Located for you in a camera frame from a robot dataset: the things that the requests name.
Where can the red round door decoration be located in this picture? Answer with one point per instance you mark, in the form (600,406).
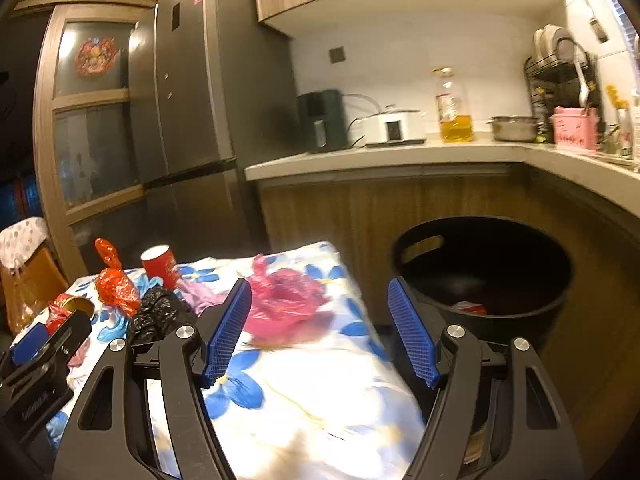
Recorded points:
(96,56)

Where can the wooden glass door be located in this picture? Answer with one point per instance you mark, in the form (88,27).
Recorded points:
(92,145)

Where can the steel bowl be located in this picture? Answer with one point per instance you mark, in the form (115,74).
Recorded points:
(512,129)

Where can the black plastic bag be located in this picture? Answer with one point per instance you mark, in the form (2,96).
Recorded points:
(160,310)

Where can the wooden lower cabinet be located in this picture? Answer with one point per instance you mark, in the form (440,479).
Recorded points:
(340,210)

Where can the red plastic bag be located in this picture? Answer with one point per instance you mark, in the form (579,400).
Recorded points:
(117,290)

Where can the black dish rack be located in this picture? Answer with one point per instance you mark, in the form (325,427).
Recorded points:
(537,85)

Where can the red paper cup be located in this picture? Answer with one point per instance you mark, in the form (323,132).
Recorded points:
(160,265)

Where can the purple plastic bag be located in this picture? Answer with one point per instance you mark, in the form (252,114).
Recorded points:
(200,295)

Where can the polka dot chair cover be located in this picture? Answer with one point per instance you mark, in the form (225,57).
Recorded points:
(22,240)

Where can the dark wall socket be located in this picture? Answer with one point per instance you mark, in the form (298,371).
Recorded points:
(337,55)

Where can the cooking oil bottle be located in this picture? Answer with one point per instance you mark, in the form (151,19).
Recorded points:
(455,120)

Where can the wooden chair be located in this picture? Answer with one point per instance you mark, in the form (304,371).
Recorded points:
(47,280)

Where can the dark green air fryer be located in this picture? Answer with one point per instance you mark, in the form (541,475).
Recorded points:
(322,120)

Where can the hanging metal spatula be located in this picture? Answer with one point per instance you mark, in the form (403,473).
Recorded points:
(597,27)

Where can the white rice cooker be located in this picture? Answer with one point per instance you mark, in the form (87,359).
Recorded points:
(395,127)

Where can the pink plastic basket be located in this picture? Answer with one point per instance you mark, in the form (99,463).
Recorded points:
(575,132)

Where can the white bottle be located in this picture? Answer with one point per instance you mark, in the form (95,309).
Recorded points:
(636,127)

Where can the red white packet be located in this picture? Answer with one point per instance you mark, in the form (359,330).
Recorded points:
(470,307)

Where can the crushed red gold cup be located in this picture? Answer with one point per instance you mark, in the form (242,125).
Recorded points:
(67,307)

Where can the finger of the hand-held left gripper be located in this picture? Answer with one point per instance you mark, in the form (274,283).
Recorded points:
(30,346)

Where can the white plate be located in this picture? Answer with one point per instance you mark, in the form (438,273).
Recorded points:
(545,42)

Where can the white ladle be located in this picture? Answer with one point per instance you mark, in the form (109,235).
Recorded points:
(582,87)

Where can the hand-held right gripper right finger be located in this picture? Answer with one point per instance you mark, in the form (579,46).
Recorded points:
(412,332)

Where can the black round bin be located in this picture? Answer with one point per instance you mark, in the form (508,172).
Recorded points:
(490,265)

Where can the window blinds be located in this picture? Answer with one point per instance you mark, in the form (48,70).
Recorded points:
(620,5)

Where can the grey refrigerator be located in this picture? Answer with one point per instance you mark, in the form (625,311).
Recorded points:
(200,85)

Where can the yellow flowers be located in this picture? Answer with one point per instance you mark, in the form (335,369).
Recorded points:
(615,97)

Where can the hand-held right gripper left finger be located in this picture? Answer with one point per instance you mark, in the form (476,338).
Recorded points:
(227,332)

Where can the pink plastic bag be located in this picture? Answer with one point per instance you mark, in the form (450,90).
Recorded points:
(285,295)

